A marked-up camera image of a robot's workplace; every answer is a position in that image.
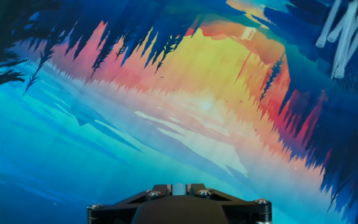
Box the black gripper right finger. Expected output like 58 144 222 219
187 183 272 224

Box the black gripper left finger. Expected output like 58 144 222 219
87 184 172 224

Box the landscape print cloth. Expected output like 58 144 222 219
0 0 358 224

